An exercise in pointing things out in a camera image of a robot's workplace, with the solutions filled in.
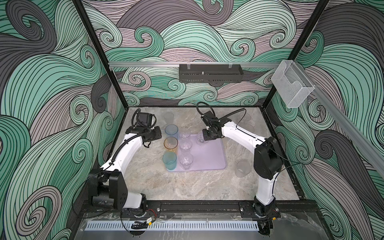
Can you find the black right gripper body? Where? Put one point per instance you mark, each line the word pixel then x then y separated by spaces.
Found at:
pixel 208 134

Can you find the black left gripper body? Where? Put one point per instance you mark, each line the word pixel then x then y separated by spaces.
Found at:
pixel 154 133

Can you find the blue transparent tall glass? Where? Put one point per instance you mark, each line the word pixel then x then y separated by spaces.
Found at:
pixel 172 131

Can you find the yellow transparent tall glass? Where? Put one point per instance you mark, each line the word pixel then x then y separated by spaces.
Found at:
pixel 171 144

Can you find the clear faceted glass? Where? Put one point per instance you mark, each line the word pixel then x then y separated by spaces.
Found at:
pixel 185 144

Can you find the lilac plastic tray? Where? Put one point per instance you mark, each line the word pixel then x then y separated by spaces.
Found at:
pixel 207 156

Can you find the teal frosted tall glass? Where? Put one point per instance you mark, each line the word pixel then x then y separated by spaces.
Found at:
pixel 170 160

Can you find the clear tall glass back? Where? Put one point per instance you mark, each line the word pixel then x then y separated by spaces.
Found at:
pixel 186 160

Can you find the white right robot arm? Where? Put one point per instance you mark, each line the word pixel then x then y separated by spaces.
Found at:
pixel 267 163

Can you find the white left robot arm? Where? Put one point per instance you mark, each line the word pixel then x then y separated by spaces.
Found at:
pixel 107 187

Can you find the frosted clear glass front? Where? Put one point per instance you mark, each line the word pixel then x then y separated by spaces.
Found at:
pixel 243 168

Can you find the black perforated wall box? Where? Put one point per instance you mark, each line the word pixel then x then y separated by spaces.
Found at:
pixel 214 74

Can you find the aluminium rail back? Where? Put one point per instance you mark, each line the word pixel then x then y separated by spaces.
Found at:
pixel 152 64

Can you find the aluminium rail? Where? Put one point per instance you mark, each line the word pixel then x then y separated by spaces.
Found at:
pixel 152 64
pixel 361 142

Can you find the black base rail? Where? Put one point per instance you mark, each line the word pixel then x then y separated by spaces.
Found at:
pixel 196 206

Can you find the clear acrylic wall holder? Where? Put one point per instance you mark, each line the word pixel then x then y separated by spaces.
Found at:
pixel 292 83

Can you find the black corner frame post left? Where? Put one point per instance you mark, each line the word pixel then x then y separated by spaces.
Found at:
pixel 100 52

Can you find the black corner frame post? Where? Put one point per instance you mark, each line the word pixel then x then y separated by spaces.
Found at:
pixel 100 52
pixel 310 25

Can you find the white slotted cable duct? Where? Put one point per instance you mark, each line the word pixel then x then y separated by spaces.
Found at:
pixel 175 226

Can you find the aluminium rail right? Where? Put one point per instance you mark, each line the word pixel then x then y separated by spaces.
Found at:
pixel 361 142

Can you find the black corner frame post right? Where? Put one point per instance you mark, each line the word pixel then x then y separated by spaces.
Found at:
pixel 310 25

